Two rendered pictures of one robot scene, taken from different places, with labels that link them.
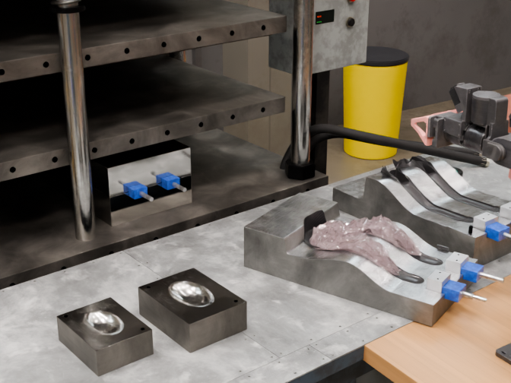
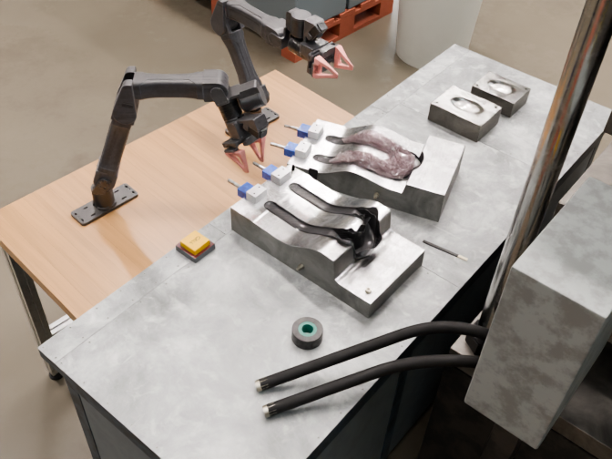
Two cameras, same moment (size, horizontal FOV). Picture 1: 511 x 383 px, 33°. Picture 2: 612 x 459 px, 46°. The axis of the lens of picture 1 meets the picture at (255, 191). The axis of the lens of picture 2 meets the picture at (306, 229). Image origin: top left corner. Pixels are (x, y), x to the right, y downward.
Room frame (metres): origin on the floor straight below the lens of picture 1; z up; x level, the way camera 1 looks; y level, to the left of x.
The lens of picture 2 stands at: (3.57, -0.88, 2.30)
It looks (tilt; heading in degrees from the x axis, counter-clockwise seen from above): 45 degrees down; 166
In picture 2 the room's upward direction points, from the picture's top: 3 degrees clockwise
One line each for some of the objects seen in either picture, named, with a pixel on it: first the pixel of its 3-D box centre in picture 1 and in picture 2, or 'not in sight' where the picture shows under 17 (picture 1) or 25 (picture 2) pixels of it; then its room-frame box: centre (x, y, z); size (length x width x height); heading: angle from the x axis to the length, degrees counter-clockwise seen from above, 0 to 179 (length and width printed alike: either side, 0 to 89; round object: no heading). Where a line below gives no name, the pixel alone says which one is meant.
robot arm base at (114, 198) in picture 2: not in sight; (103, 195); (1.89, -1.10, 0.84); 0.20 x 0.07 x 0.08; 124
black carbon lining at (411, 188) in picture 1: (434, 186); (325, 213); (2.15, -0.48, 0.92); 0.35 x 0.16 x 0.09; 39
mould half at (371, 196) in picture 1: (430, 200); (326, 229); (2.17, -0.48, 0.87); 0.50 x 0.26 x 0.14; 39
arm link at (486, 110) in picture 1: (494, 125); (293, 27); (1.70, -0.49, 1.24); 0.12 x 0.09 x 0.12; 34
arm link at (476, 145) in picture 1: (481, 136); (300, 44); (1.74, -0.48, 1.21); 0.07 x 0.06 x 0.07; 34
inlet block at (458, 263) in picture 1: (475, 273); (289, 148); (1.78, -0.51, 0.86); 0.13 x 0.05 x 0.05; 56
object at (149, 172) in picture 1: (107, 161); not in sight; (2.46, 0.45, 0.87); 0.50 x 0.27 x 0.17; 39
